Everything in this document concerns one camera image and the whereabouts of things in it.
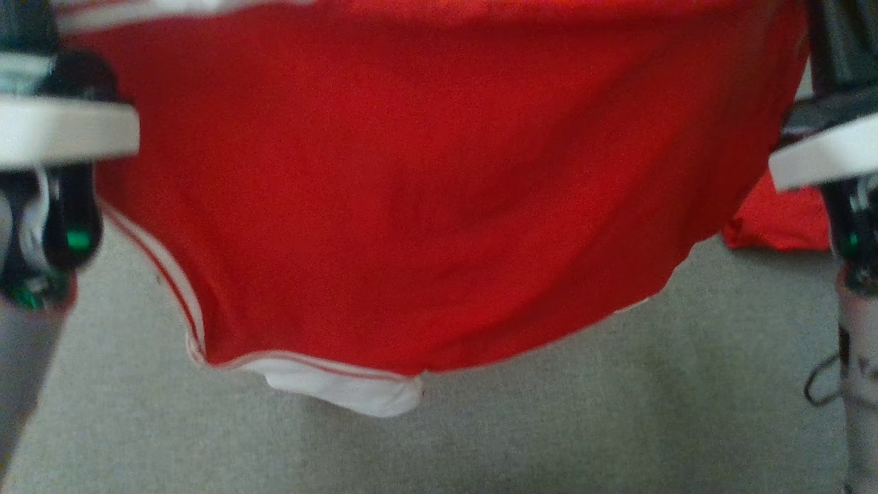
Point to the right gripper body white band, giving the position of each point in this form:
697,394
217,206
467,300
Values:
823,154

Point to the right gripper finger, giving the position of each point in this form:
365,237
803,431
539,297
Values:
847,41

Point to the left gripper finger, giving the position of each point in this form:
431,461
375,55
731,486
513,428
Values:
82,75
24,27

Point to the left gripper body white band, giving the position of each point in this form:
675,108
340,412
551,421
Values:
62,130

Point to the red shirt with white stripes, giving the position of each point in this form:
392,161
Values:
446,185

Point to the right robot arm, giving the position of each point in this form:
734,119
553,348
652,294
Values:
861,384

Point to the large grey sofa seat cushion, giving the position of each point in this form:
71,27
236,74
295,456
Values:
480,446

